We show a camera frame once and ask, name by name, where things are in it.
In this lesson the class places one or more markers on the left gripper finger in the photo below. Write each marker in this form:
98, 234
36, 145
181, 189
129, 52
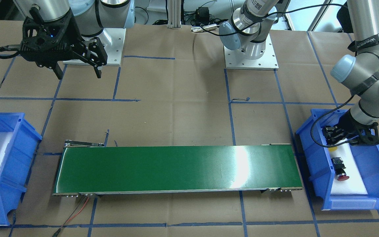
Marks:
343, 135
331, 135

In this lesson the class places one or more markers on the blue plastic bin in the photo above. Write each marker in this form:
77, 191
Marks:
17, 161
322, 172

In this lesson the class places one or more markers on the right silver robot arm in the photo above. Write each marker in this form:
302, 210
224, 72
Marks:
92, 16

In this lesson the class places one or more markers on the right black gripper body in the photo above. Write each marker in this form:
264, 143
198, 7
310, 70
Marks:
72, 35

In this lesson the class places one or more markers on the yellow push button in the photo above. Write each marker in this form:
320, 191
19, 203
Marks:
332, 149

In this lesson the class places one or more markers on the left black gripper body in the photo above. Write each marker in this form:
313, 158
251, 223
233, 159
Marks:
351, 124

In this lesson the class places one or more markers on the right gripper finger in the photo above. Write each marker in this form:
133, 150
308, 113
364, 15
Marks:
54, 66
93, 53

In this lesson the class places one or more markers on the red push button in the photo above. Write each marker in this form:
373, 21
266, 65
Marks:
338, 165

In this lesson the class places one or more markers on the green conveyor belt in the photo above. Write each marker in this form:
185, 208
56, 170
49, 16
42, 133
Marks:
176, 169

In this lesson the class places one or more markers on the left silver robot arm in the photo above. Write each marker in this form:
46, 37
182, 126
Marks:
249, 26

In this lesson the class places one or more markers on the aluminium frame post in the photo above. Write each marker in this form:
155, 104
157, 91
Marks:
174, 10

